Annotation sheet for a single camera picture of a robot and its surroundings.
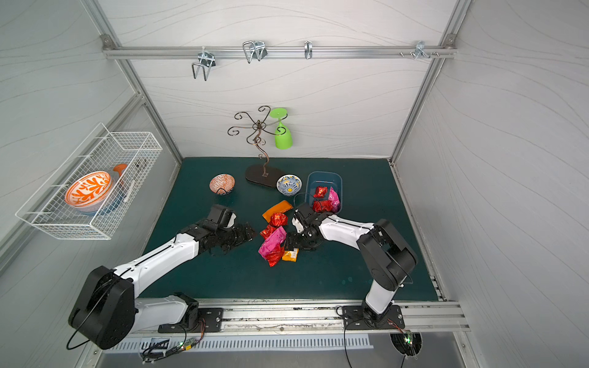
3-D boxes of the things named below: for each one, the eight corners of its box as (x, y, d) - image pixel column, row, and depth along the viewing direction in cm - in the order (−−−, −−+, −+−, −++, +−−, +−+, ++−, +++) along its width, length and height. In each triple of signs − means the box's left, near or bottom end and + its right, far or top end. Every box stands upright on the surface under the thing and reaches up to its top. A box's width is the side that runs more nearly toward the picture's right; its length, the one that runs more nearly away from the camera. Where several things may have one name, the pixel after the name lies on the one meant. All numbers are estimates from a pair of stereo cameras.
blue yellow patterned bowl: (276, 195, 106) (275, 191, 104) (277, 179, 113) (277, 174, 110) (301, 195, 106) (301, 191, 104) (301, 179, 113) (301, 174, 110)
